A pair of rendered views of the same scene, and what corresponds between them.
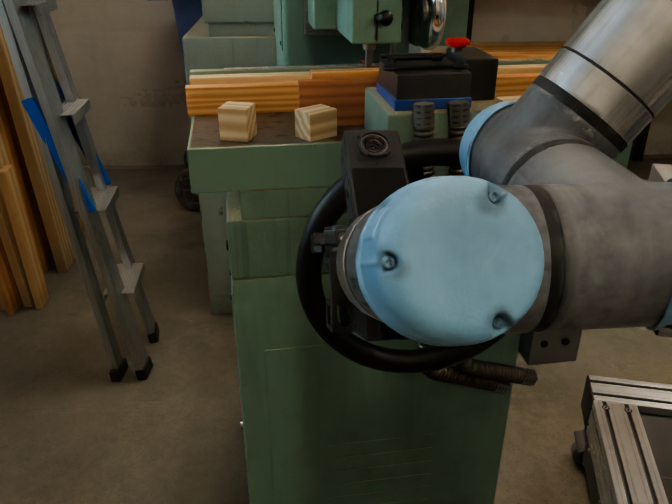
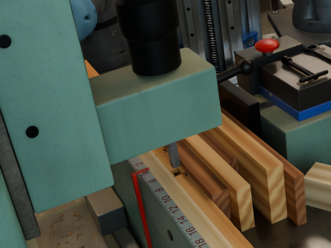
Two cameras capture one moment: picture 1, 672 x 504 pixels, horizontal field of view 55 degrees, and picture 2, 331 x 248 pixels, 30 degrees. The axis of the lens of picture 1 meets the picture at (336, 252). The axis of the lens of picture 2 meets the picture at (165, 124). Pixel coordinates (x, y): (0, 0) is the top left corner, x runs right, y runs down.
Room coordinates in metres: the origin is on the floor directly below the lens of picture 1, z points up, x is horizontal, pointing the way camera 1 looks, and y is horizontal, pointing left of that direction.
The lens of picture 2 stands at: (1.06, 0.53, 1.33)
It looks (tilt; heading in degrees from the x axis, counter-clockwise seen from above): 29 degrees down; 261
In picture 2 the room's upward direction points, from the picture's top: 11 degrees counter-clockwise
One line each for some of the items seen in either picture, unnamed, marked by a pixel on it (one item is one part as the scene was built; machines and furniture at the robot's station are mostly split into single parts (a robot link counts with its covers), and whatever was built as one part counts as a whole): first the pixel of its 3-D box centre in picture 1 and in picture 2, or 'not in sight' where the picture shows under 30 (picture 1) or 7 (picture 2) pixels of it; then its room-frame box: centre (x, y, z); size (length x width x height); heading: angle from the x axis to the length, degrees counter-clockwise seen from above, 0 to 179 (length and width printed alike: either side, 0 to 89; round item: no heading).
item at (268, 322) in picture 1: (349, 354); not in sight; (1.08, -0.03, 0.36); 0.58 x 0.45 x 0.71; 9
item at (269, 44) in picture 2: (457, 42); (266, 45); (0.81, -0.15, 1.02); 0.03 x 0.03 x 0.01
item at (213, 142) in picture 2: not in sight; (202, 147); (0.92, -0.11, 0.93); 0.16 x 0.02 x 0.05; 99
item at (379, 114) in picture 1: (429, 133); (302, 123); (0.78, -0.12, 0.92); 0.15 x 0.13 x 0.09; 99
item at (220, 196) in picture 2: not in sight; (185, 168); (0.95, -0.08, 0.92); 0.19 x 0.02 x 0.05; 99
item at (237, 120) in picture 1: (237, 121); not in sight; (0.81, 0.13, 0.92); 0.04 x 0.04 x 0.04; 78
